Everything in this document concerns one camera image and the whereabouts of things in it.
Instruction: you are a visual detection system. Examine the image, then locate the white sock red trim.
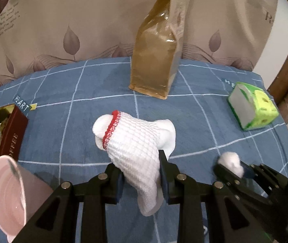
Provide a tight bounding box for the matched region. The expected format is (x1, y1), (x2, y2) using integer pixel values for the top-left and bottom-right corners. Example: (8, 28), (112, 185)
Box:
(92, 110), (176, 216)

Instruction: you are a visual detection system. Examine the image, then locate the pink ceramic mug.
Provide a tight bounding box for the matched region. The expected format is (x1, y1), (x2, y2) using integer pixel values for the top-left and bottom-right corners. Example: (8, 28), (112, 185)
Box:
(0, 155), (53, 242)

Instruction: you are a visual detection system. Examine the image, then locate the blue checked tablecloth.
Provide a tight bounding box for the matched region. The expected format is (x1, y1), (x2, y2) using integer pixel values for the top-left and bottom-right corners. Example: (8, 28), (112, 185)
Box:
(0, 57), (288, 188)

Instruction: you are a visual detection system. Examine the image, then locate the green tissue pack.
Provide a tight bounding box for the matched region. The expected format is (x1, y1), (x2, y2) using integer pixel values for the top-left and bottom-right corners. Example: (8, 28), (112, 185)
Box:
(228, 82), (279, 131)

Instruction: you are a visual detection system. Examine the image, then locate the gold red tin box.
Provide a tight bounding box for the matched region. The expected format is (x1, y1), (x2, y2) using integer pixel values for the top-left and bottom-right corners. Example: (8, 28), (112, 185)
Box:
(0, 104), (28, 161)

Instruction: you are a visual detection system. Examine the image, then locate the brown kraft snack bag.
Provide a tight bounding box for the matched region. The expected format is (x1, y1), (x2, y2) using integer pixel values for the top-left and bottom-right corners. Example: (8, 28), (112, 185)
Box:
(129, 0), (190, 99)

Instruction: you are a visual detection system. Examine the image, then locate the beige leaf print curtain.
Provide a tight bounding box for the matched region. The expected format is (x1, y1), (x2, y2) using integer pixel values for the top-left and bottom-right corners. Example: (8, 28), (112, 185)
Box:
(0, 0), (278, 87)

